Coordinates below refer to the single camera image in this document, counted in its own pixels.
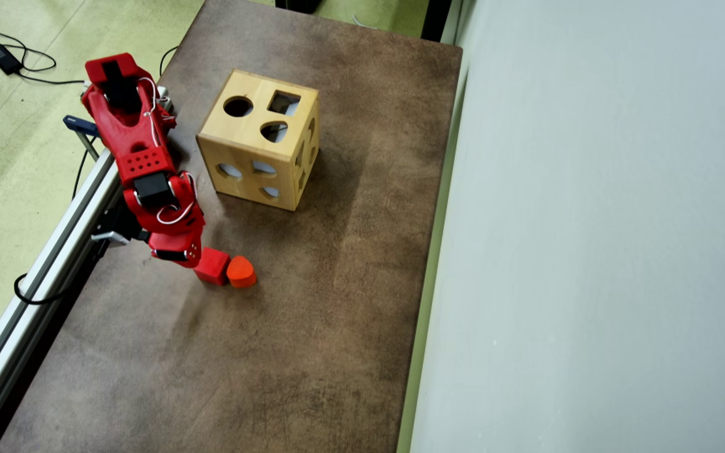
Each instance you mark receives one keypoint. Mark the red robot arm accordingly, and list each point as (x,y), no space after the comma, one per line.
(129,126)

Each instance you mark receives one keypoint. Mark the black power adapter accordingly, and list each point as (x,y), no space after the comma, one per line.
(4,58)

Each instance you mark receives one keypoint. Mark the red cube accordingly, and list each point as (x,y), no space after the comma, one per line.
(213,265)

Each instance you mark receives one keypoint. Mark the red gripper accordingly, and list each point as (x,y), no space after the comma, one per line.
(174,254)

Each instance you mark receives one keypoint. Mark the orange rounded triangle block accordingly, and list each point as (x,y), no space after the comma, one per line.
(241,270)

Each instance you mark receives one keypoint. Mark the aluminium profile rail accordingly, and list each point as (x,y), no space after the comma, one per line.
(41,277)

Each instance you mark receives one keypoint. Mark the wooden shape sorter box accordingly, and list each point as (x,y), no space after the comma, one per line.
(236,135)

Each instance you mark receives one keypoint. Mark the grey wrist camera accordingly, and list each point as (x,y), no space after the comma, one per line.
(109,238)

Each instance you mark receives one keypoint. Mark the black furniture leg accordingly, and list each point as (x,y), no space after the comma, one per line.
(436,19)

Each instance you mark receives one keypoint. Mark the blue clamp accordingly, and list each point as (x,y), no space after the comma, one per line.
(79,124)

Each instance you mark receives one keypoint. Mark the black box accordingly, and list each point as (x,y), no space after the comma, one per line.
(299,5)

